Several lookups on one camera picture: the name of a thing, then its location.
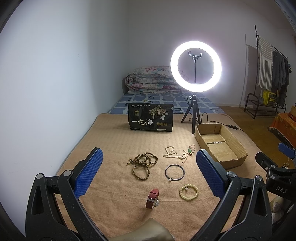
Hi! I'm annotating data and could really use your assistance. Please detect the black clothes rack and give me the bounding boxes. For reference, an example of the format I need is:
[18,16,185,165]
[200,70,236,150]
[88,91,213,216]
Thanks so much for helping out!
[244,34,291,118]

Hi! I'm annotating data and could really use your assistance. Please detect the white knitted cloth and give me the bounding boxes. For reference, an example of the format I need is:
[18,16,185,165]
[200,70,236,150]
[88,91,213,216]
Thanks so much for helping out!
[257,36,273,91]

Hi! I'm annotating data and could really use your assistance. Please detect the phone clamp holder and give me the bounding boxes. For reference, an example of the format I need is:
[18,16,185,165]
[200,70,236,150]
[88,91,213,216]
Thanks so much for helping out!
[188,51,203,83]

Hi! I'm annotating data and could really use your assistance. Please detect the tan blanket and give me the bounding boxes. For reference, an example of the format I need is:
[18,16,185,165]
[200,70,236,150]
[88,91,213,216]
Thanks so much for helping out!
[55,112,280,239]

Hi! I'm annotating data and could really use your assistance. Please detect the black power cable with switch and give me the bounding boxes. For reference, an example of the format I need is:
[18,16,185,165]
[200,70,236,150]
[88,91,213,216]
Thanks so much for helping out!
[196,112,244,132]

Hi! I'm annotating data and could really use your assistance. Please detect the green pendant red cord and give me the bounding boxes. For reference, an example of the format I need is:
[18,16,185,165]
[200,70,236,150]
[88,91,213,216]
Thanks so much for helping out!
[181,143,196,164]

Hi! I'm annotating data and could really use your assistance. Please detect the yellow box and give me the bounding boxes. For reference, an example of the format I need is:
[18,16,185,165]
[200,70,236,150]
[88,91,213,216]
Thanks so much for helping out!
[262,90,278,106]

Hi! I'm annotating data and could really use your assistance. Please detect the black snack bag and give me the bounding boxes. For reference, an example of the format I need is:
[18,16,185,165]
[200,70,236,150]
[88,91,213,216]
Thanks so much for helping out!
[128,103,174,132]

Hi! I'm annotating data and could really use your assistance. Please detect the cream bead bracelet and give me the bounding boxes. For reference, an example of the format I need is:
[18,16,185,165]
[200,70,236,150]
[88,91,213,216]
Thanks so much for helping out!
[179,183,200,200]

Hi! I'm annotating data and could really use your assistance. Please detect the white bead necklace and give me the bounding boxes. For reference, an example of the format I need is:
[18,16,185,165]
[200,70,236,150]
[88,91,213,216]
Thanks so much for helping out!
[162,146,187,160]

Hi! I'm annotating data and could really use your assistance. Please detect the black tripod stand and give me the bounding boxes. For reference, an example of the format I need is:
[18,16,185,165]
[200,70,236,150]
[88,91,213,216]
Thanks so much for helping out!
[180,92,201,135]

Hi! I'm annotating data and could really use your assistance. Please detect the dark hanging clothes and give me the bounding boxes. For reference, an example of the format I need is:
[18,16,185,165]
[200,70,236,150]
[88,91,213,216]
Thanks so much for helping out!
[271,50,290,106]

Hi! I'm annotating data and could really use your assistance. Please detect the gloved hand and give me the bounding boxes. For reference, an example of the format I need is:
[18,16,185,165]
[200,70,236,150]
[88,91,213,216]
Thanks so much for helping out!
[270,196,284,223]

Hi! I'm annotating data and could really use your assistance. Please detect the white ring light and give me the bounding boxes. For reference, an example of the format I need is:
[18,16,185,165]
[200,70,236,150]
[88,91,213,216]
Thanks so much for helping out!
[170,41,222,93]

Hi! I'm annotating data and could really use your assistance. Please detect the brown wooden bead necklace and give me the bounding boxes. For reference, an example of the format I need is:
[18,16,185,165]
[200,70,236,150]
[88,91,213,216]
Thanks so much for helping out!
[126,151,159,182]

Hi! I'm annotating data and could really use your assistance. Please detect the cardboard box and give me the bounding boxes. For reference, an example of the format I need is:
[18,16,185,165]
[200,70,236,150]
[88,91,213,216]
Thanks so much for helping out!
[195,123,248,170]

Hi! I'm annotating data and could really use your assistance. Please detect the folded floral quilt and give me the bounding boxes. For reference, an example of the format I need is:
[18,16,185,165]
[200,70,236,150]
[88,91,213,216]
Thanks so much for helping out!
[125,65,186,94]

